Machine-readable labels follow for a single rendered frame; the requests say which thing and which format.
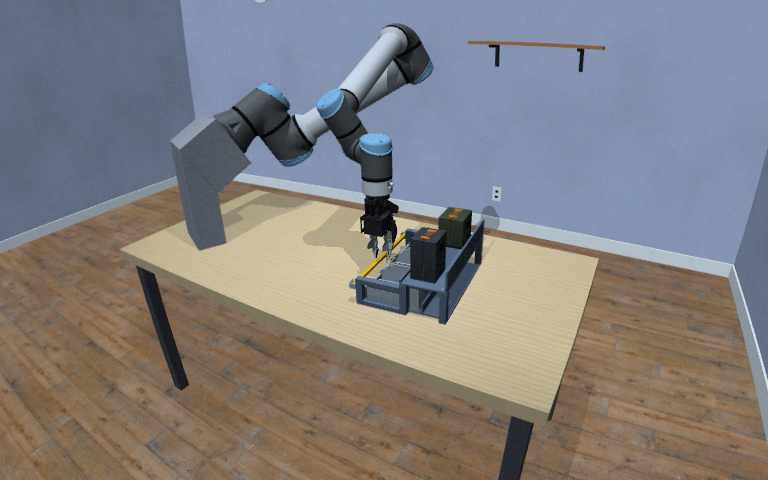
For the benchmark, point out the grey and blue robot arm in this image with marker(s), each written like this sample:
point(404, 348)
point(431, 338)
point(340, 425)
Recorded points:
point(263, 112)

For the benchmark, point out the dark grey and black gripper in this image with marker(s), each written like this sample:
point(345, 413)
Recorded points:
point(379, 222)

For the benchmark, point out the yellow bar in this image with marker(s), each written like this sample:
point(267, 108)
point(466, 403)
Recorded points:
point(365, 273)

